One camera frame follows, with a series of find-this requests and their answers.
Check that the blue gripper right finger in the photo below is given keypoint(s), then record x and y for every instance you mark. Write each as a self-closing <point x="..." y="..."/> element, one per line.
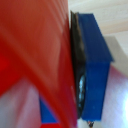
<point x="95" y="66"/>

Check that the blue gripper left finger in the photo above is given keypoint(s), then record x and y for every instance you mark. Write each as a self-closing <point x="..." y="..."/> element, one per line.
<point x="47" y="113"/>

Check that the red plastic cup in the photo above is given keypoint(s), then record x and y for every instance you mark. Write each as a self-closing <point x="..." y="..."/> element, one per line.
<point x="36" y="50"/>

